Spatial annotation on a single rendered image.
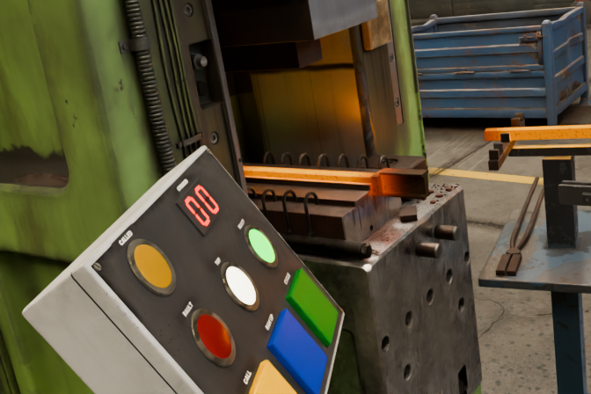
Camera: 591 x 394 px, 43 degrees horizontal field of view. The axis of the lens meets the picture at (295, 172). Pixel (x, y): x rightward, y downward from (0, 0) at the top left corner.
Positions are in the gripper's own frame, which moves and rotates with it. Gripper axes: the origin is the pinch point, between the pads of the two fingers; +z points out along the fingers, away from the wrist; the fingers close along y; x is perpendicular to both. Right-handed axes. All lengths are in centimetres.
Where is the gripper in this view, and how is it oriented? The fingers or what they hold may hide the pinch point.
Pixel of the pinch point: (585, 193)
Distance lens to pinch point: 117.5
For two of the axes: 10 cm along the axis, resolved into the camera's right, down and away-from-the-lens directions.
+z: -8.1, -0.4, 5.9
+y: 5.7, -3.3, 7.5
